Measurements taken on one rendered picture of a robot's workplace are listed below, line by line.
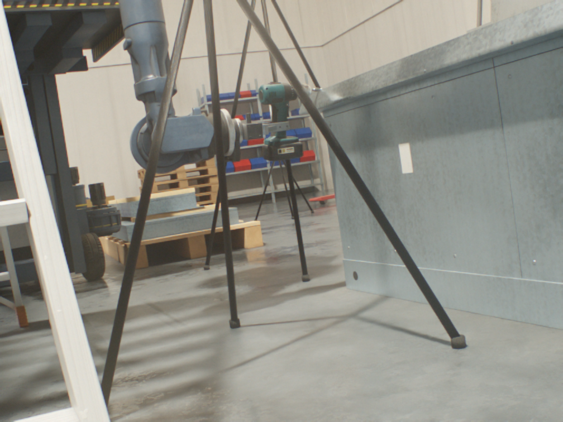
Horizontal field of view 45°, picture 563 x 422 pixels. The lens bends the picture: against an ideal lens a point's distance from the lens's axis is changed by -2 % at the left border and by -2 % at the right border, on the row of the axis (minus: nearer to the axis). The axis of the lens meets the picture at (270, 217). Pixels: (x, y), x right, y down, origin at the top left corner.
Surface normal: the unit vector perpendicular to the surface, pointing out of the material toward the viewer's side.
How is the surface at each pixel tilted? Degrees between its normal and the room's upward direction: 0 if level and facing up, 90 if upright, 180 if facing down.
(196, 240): 90
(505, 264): 90
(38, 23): 90
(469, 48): 67
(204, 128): 87
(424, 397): 0
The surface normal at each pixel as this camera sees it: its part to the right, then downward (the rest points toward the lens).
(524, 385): -0.15, -0.99
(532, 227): -0.91, 0.16
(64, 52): 0.49, -0.02
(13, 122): 0.29, -0.40
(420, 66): -0.90, -0.23
